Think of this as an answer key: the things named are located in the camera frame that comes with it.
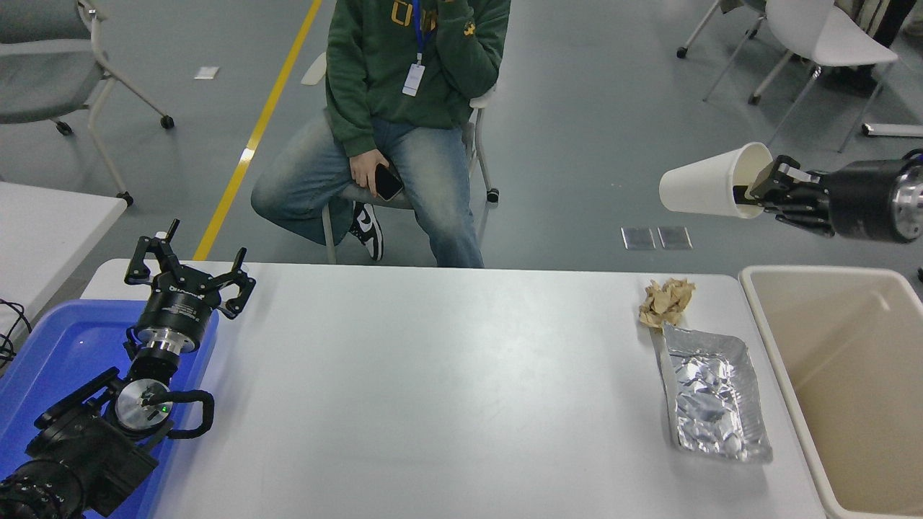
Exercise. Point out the silver foil tray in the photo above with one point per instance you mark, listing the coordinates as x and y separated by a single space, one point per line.
714 404

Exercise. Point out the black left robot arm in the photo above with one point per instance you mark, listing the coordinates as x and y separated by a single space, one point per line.
79 447

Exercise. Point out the person's right hand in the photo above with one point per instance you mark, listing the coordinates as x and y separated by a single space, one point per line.
363 174

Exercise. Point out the white side table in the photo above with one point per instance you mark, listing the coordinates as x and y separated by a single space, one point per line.
43 231

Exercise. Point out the white-legged rolling chair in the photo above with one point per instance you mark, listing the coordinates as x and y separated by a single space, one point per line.
739 4

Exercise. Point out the grey office chair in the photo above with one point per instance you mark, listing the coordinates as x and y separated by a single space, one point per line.
36 79

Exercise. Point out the black smartphone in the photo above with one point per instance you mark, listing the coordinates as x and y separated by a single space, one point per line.
390 184

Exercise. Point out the tan paper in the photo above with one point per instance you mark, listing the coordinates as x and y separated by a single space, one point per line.
663 303

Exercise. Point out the silver floor socket plate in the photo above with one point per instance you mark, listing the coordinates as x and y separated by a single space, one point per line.
638 237
674 236

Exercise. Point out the large pale plastic bin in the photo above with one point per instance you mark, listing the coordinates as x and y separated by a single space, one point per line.
851 375

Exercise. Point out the person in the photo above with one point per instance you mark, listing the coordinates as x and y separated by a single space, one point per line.
382 58
898 18

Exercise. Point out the white table foot bar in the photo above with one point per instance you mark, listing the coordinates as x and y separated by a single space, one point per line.
894 130

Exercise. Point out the blue plastic tray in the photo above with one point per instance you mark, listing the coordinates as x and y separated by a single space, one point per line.
58 346

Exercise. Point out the white paper cup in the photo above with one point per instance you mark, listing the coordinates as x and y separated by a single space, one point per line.
699 191

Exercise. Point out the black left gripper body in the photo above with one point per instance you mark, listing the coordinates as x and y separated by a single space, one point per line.
177 310

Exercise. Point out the white plastic chair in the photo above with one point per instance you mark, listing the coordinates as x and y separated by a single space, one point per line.
822 36

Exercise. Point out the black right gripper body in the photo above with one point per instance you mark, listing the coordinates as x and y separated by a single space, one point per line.
865 202

